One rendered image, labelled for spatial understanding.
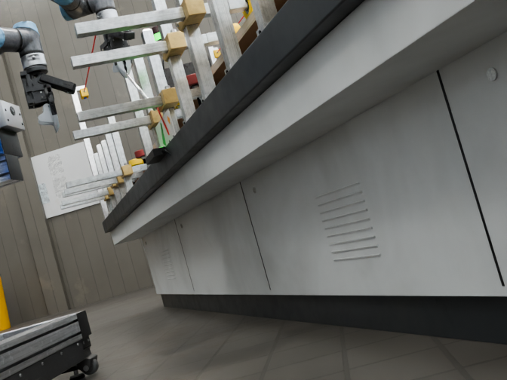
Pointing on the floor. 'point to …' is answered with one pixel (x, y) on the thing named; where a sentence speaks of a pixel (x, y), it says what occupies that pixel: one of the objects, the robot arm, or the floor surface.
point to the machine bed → (366, 219)
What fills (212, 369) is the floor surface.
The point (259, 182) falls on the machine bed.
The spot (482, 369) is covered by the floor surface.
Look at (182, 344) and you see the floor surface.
